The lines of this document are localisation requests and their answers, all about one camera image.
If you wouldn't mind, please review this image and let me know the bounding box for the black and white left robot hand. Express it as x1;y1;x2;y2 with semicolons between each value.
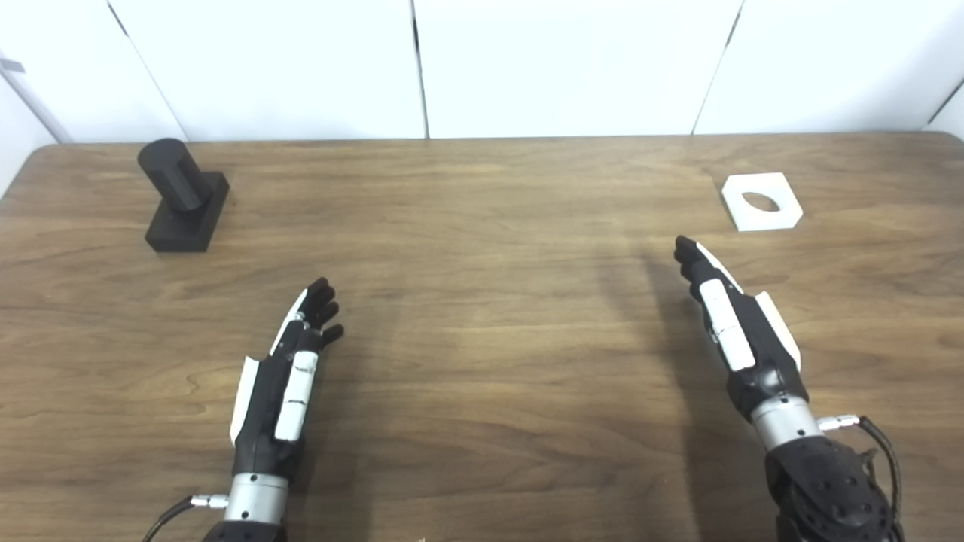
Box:
230;277;345;480

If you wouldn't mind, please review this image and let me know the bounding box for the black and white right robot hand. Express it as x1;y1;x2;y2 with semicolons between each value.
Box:
674;236;809;421

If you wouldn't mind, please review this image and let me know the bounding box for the white square piece with hole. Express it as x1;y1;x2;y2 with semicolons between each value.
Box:
721;172;804;233

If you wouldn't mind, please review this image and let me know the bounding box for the black peg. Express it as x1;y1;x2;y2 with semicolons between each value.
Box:
137;138;230;254

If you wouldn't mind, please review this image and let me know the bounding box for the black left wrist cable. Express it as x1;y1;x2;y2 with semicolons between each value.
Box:
142;493;229;542

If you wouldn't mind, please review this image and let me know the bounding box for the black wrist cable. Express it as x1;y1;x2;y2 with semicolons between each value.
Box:
817;414;905;542
142;493;229;542

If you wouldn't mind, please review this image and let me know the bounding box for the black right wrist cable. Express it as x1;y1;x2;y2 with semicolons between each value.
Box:
817;414;905;542

